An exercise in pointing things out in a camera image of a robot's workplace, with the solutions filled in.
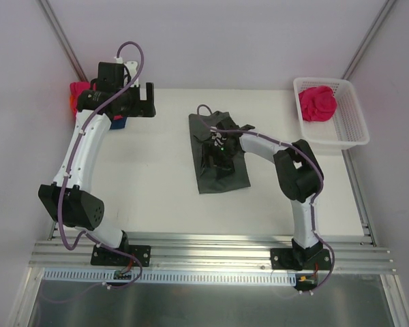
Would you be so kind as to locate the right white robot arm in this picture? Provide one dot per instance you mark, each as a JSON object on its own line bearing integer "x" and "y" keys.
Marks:
{"x": 299, "y": 176}

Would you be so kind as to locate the folded pink t-shirt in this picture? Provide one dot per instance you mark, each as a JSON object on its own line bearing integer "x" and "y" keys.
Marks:
{"x": 76, "y": 88}

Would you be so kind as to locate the aluminium mounting rail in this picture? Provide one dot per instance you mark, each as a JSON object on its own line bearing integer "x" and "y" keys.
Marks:
{"x": 169, "y": 251}

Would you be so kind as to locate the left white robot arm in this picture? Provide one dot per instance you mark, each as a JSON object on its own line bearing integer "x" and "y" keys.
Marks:
{"x": 113, "y": 95}

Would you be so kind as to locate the white plastic basket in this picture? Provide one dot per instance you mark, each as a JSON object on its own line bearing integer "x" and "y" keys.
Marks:
{"x": 345, "y": 129}

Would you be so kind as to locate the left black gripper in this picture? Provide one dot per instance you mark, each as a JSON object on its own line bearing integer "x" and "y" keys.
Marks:
{"x": 143, "y": 103}

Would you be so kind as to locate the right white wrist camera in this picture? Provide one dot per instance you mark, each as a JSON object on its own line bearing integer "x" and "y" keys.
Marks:
{"x": 218, "y": 139}

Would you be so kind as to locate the dark grey t-shirt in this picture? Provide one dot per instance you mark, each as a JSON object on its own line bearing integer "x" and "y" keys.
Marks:
{"x": 210, "y": 179}

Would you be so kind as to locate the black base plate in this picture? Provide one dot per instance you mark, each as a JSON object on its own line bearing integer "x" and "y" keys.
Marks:
{"x": 104, "y": 257}
{"x": 300, "y": 259}

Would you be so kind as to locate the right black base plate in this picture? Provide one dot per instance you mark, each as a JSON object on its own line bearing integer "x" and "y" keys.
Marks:
{"x": 300, "y": 259}

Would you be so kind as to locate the white slotted cable duct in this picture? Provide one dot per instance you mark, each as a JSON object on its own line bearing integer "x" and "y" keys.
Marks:
{"x": 170, "y": 276}

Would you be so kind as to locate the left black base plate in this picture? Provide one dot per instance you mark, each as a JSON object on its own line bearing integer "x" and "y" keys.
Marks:
{"x": 104, "y": 257}

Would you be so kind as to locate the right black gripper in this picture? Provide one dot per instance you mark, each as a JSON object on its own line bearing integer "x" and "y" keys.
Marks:
{"x": 215, "y": 160}

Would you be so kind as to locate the crumpled pink t-shirt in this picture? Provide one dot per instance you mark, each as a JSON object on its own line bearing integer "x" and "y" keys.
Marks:
{"x": 317, "y": 104}

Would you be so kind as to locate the folded orange t-shirt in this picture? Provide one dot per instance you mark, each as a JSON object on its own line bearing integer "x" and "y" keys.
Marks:
{"x": 71, "y": 101}

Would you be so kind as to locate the folded blue t-shirt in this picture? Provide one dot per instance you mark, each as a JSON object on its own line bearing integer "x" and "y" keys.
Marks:
{"x": 118, "y": 123}

